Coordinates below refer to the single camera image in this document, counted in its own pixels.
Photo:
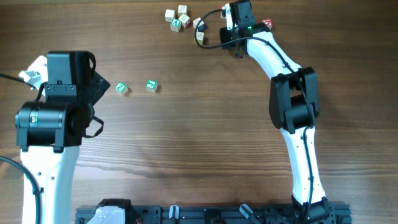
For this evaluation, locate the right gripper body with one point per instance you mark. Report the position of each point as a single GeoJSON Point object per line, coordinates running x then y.
{"type": "Point", "coordinates": [227, 37]}

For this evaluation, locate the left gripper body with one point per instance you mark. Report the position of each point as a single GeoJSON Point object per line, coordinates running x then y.
{"type": "Point", "coordinates": [99, 86]}

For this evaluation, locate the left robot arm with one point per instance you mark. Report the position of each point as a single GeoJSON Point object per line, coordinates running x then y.
{"type": "Point", "coordinates": [50, 130]}

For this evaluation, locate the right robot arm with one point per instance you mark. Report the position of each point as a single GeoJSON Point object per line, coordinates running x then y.
{"type": "Point", "coordinates": [293, 104]}

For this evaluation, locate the green Z block far left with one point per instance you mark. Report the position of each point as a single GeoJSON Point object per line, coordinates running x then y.
{"type": "Point", "coordinates": [121, 88]}

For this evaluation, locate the blue sided wooden block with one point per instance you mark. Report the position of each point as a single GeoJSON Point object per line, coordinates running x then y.
{"type": "Point", "coordinates": [199, 25]}

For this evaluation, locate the yellow sided picture block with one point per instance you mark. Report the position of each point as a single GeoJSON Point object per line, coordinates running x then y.
{"type": "Point", "coordinates": [199, 38]}

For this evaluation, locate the red A letter block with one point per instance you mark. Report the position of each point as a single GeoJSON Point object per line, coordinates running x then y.
{"type": "Point", "coordinates": [222, 13]}

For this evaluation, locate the red sided wooden block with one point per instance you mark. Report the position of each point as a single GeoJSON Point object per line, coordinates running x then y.
{"type": "Point", "coordinates": [185, 20]}

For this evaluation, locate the red O letter block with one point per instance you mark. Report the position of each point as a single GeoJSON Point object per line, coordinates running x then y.
{"type": "Point", "coordinates": [268, 23]}

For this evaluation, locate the wooden block yellow sided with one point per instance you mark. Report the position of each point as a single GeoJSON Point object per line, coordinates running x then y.
{"type": "Point", "coordinates": [182, 9]}

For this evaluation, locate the green A letter block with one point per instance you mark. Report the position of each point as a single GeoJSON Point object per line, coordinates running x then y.
{"type": "Point", "coordinates": [175, 25]}

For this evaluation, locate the green J letter block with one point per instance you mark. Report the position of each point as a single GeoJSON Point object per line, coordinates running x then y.
{"type": "Point", "coordinates": [151, 86]}

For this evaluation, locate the plain wooden block top left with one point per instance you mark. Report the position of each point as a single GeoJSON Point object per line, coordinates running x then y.
{"type": "Point", "coordinates": [169, 15]}

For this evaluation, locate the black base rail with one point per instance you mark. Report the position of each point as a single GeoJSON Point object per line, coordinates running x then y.
{"type": "Point", "coordinates": [282, 213]}

